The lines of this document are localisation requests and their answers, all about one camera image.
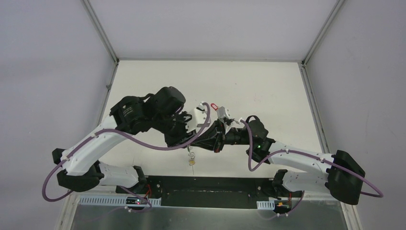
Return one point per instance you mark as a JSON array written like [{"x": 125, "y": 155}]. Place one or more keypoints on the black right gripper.
[{"x": 213, "y": 139}]

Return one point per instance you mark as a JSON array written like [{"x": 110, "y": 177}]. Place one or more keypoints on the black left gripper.
[{"x": 187, "y": 135}]

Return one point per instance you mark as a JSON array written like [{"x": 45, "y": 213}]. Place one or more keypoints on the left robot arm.
[{"x": 81, "y": 165}]

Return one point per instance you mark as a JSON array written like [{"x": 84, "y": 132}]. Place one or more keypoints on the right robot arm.
[{"x": 336, "y": 174}]

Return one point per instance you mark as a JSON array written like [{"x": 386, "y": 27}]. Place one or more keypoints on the red key tag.
[{"x": 214, "y": 106}]

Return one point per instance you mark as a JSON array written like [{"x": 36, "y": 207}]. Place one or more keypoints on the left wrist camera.
[{"x": 200, "y": 118}]

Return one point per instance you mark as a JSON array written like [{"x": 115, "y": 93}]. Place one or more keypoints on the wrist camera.
[
  {"x": 200, "y": 118},
  {"x": 224, "y": 116}
]

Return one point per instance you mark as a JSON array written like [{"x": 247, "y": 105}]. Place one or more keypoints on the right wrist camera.
[{"x": 224, "y": 116}]

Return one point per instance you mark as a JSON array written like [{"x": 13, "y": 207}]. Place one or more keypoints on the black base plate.
[{"x": 212, "y": 192}]

